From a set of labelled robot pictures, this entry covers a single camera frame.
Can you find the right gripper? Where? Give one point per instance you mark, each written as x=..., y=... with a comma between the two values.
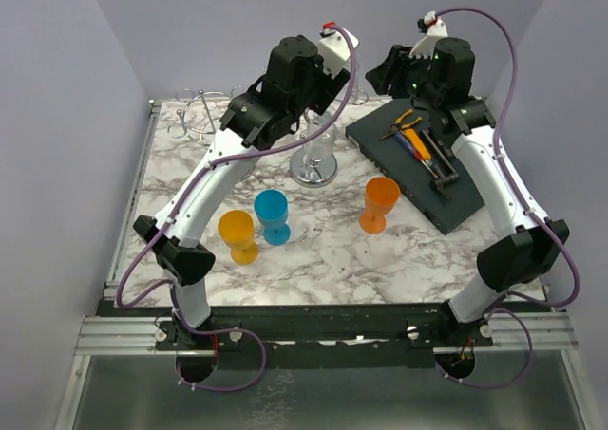
x=390, y=70

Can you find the clear wine glass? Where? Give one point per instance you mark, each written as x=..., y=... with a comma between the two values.
x=322, y=146

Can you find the orange plastic goblet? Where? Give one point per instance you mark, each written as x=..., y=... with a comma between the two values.
x=381, y=195

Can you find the tall chrome glass rack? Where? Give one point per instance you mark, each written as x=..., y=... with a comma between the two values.
x=320, y=174

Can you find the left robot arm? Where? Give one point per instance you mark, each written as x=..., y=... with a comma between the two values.
x=300, y=76

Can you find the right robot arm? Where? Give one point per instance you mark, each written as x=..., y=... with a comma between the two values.
x=529, y=240

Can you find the small chrome glass rack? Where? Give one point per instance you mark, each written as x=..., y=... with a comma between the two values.
x=194, y=119

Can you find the blue red screwdriver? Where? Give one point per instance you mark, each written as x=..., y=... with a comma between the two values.
x=404, y=141

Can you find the yellow utility knife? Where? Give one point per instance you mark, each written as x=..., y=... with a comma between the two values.
x=418, y=144

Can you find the dark flat equipment box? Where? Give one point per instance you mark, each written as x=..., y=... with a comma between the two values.
x=447, y=210

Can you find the blue plastic goblet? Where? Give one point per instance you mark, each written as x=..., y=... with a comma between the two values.
x=271, y=208

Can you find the yellow plastic goblet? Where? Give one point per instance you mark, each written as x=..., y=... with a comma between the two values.
x=237, y=230

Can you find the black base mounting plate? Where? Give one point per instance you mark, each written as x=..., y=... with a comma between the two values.
x=317, y=337

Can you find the yellow handled pliers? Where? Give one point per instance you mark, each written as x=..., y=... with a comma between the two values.
x=403, y=122

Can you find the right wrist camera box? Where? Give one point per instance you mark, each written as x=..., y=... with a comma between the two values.
x=433, y=29

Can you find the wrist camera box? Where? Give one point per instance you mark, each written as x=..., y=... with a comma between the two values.
x=433, y=29
x=333, y=48

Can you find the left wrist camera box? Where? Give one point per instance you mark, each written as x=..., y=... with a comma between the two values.
x=333, y=48

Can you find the aluminium rail frame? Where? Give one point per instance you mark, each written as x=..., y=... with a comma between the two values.
x=550, y=387

